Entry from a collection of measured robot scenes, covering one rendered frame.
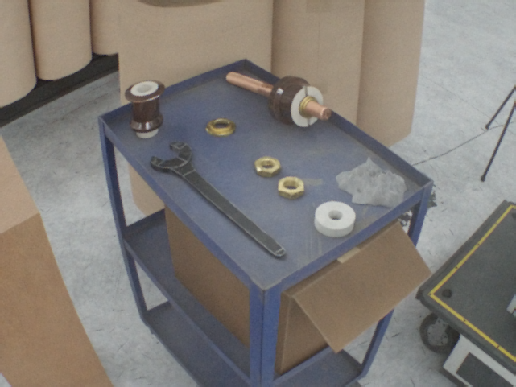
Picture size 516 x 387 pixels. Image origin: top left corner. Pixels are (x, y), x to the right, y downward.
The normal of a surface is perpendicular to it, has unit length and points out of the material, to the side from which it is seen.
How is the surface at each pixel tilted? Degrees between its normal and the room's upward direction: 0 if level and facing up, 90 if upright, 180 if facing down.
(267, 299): 90
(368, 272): 26
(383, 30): 90
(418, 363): 0
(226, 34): 90
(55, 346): 90
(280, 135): 0
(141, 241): 0
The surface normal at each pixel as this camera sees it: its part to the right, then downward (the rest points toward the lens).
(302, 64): -0.04, 0.64
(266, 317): 0.62, 0.51
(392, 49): 0.35, 0.60
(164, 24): -0.32, 0.60
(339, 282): 0.30, -0.47
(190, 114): 0.02, -0.77
